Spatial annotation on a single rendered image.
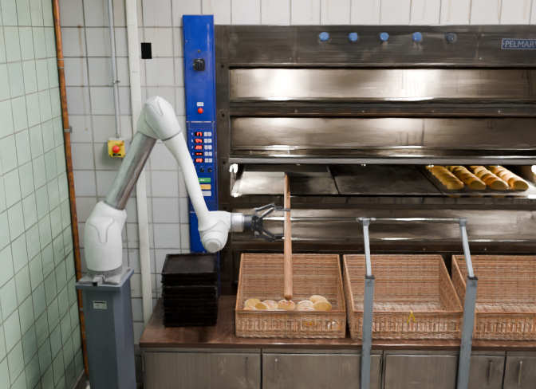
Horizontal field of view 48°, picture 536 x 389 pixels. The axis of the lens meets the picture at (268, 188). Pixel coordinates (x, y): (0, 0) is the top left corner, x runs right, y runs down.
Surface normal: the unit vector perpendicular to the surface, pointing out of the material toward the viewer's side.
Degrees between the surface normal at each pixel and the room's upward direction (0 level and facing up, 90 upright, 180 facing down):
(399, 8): 90
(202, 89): 90
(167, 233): 90
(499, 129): 67
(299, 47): 90
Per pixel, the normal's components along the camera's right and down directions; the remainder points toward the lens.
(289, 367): -0.02, 0.25
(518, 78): -0.01, -0.12
